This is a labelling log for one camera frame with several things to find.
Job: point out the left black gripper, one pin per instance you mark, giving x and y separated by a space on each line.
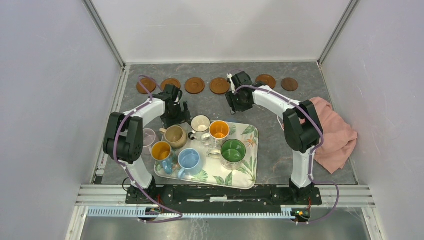
183 117

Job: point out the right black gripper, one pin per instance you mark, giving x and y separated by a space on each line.
234 107

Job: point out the brown wooden coaster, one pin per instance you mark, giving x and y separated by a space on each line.
170 81
194 85
219 86
267 79
145 84

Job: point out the dark walnut coaster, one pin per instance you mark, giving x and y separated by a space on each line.
289 84

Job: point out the white mug green inside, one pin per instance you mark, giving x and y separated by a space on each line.
232 152

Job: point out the leaf patterned serving tray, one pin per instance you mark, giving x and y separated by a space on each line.
214 173

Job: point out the pink drawstring cloth bag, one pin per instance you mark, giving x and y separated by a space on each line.
339 137

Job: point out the blue round coaster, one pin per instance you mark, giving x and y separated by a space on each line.
233 120

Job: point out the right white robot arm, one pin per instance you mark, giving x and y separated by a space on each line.
302 128

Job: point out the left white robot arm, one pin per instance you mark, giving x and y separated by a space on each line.
123 140

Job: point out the clear glass cup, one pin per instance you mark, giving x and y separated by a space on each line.
214 152

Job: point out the cream enamel mug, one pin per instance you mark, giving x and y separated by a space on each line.
200 125

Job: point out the beige ceramic mug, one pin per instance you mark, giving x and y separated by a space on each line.
175 135

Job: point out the white mug orange inside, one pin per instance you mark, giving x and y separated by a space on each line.
217 134

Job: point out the pink ribbed mug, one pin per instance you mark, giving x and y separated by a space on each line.
149 139

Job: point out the light blue mug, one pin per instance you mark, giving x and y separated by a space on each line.
190 163

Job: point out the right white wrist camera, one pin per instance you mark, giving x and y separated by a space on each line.
232 85

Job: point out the orange inside blue handle mug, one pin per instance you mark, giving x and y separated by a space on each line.
165 156

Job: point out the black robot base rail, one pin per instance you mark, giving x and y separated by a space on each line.
210 199

